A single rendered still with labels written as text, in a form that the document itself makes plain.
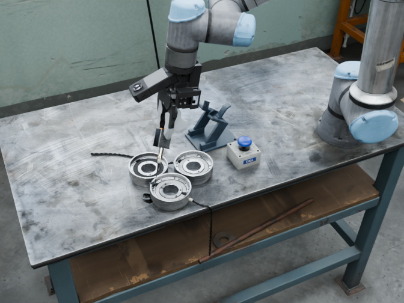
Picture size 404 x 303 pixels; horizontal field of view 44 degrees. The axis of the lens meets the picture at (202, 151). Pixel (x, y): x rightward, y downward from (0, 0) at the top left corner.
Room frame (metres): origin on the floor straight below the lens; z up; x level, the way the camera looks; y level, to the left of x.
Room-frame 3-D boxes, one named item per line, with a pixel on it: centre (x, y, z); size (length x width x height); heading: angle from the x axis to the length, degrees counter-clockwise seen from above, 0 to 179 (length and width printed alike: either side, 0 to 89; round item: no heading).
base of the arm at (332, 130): (1.21, -0.42, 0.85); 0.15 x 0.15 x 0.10
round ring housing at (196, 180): (1.01, 0.02, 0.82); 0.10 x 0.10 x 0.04
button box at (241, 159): (1.07, -0.12, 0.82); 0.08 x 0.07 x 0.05; 116
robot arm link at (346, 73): (1.21, -0.42, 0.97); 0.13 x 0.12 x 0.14; 4
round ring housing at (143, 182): (0.99, 0.14, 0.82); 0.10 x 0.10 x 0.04
